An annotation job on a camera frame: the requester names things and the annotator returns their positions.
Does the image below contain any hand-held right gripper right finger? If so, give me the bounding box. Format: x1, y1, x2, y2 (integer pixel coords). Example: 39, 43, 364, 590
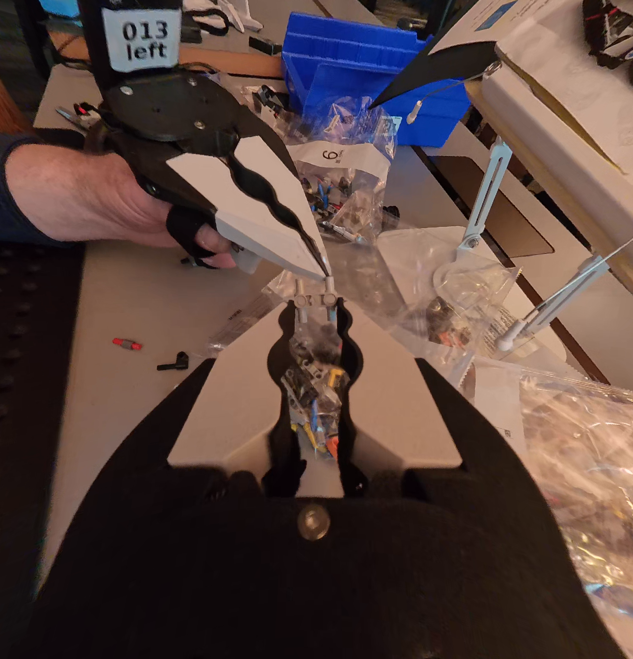
339, 301, 462, 497

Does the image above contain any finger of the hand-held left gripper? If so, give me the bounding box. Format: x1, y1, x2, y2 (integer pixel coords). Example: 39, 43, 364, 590
167, 153, 327, 282
236, 136, 328, 274

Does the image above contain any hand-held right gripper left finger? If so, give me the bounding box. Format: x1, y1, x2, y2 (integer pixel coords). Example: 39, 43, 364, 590
167, 304, 302, 497

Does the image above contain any light grey double pin connector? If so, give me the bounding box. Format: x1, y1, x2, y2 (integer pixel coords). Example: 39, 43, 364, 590
294, 275, 339, 325

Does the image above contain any black lego subassembly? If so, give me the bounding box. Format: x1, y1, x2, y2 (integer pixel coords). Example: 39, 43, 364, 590
256, 85, 291, 113

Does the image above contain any lego instruction booklet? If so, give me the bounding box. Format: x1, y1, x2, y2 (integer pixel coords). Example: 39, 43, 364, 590
429, 0, 633, 176

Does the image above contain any person's left hand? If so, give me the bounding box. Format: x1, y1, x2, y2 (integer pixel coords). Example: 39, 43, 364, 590
7, 149, 237, 268

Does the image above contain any clear bag of dark pieces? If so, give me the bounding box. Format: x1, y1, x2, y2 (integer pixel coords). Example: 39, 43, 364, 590
284, 95, 404, 246

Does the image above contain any brown cardboard strip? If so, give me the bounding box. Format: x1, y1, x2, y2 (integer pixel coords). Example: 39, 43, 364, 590
54, 36, 285, 79

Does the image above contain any small hand tool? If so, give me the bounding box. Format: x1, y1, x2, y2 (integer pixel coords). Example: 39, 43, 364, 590
55, 102, 102, 129

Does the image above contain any white pointed plastic object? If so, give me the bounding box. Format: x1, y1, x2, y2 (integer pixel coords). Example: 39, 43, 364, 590
218, 0, 265, 33

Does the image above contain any blue plastic bin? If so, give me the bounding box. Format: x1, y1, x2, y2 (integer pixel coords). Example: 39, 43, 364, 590
281, 11, 473, 148

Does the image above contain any wooden panel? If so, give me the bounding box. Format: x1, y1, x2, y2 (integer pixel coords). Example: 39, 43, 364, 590
0, 59, 35, 136

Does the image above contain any clear bag with white label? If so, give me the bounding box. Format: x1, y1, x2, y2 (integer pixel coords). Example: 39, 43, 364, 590
458, 355, 633, 659

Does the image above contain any dark perforated panel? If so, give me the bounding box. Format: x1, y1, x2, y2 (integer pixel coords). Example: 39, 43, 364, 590
0, 241, 86, 618

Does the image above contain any beige book stand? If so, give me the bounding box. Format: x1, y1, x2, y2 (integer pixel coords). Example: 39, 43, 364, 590
463, 0, 633, 289

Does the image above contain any white and black strap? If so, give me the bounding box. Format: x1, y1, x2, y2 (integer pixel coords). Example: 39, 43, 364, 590
182, 2, 230, 37

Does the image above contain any white wire page holder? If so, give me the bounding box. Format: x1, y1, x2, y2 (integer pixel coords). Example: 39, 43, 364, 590
496, 221, 633, 353
405, 62, 502, 126

